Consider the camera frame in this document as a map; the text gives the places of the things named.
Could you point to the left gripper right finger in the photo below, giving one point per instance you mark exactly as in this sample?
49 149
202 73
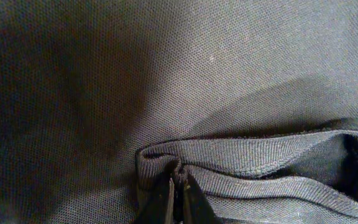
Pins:
196 208

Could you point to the black polo shirt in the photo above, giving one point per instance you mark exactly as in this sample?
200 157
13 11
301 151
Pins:
257 100

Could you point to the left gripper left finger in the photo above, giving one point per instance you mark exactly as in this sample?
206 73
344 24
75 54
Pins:
159 207

